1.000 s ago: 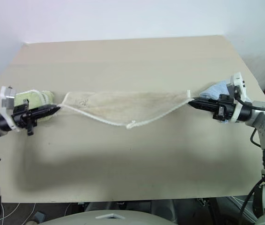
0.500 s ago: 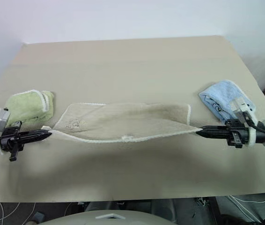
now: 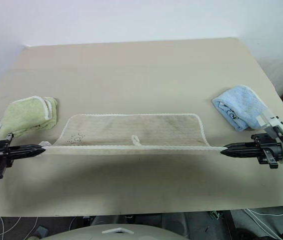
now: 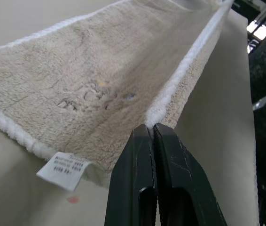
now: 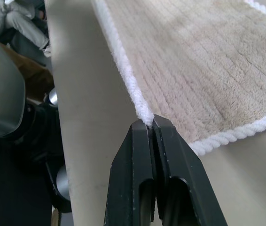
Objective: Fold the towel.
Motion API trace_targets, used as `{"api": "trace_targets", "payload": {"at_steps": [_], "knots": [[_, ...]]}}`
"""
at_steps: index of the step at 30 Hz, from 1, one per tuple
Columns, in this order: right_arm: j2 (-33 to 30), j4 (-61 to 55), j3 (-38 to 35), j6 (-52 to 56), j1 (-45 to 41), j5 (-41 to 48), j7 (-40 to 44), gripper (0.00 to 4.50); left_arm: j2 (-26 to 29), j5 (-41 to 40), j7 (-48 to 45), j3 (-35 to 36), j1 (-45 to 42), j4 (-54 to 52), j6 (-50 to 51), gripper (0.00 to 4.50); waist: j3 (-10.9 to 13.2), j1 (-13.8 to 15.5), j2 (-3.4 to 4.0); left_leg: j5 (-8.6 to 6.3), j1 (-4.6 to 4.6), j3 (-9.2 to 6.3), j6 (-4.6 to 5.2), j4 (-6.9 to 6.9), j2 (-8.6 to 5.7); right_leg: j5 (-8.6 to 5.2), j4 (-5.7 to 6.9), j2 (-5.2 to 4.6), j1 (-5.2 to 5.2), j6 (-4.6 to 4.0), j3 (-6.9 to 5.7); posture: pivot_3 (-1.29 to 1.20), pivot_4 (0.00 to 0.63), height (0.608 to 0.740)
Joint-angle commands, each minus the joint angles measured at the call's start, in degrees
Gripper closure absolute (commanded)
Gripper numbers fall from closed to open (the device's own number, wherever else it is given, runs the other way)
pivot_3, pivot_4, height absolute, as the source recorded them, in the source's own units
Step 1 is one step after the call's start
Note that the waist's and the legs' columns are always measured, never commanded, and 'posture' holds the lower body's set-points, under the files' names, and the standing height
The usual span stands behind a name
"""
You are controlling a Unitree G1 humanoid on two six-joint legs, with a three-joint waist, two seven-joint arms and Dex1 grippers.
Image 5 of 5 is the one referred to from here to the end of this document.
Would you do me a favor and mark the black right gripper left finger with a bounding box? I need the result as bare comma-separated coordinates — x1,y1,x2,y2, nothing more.
103,118,157,226

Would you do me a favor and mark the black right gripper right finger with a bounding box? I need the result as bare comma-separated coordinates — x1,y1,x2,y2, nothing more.
152,114,222,226

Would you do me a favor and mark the beige towel with white edging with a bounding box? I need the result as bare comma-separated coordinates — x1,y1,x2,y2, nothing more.
91,0,266,156

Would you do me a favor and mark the person in grey clothing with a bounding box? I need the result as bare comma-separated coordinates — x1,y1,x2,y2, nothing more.
0,0,52,57

